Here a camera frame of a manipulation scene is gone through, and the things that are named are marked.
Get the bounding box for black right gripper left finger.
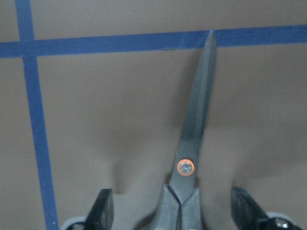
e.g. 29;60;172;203
84;189;113;230

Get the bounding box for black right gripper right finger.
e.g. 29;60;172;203
231;187;269;230

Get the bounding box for grey orange handled scissors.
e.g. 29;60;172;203
143;31;217;230

